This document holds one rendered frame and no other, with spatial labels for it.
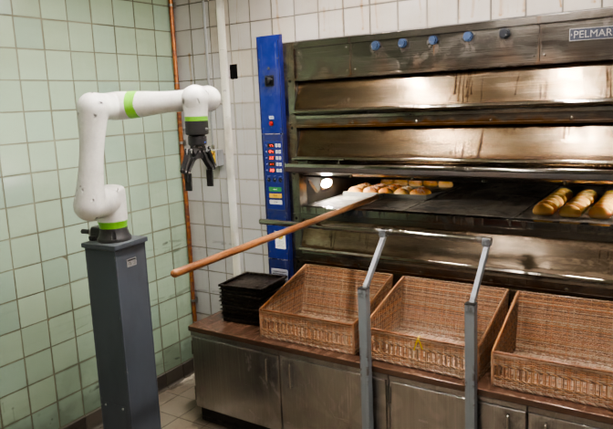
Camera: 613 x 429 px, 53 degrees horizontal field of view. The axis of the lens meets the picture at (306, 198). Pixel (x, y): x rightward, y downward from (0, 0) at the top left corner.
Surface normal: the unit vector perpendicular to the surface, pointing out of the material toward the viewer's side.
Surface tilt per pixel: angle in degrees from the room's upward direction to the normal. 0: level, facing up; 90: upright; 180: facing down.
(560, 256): 70
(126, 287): 90
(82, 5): 90
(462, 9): 90
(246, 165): 90
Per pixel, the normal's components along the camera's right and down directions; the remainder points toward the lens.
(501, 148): -0.52, -0.19
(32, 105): 0.84, 0.04
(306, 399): -0.54, 0.16
